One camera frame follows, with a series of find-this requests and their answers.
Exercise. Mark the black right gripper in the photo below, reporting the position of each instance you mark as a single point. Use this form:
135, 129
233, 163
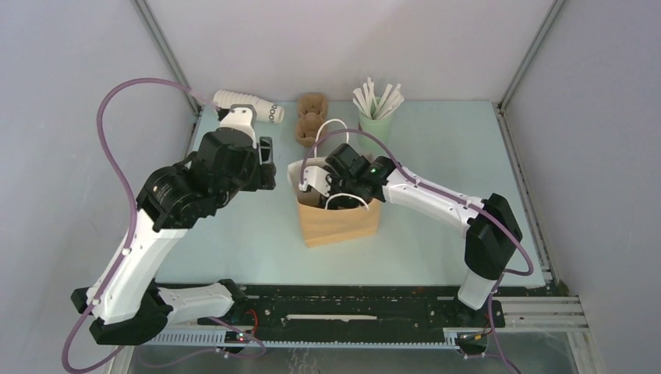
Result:
334, 181

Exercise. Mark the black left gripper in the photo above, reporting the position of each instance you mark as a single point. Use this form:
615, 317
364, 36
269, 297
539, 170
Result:
263, 176

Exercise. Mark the stack of white paper cups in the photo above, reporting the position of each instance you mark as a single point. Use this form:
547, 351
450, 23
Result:
266, 111

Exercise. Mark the brown paper bag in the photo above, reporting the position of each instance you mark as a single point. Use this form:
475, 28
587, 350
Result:
320, 225

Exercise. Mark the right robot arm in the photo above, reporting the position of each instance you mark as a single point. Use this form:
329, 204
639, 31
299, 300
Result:
488, 226

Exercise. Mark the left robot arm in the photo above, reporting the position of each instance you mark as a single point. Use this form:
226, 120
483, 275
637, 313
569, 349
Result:
129, 306

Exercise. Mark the green straw holder cup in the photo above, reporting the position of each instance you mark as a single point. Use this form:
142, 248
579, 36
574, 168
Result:
381, 129

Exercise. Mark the bundle of white wrapped straws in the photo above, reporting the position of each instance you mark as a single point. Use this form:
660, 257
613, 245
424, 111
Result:
377, 106

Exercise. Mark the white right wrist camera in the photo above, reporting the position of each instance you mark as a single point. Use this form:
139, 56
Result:
315, 178

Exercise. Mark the aluminium frame post right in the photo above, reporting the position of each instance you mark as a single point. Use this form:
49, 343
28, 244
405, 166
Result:
539, 39

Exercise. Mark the aluminium frame post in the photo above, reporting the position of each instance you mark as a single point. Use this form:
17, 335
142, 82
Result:
160, 41
539, 39

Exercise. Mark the aluminium frame post left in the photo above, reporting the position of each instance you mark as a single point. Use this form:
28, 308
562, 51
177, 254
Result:
160, 41

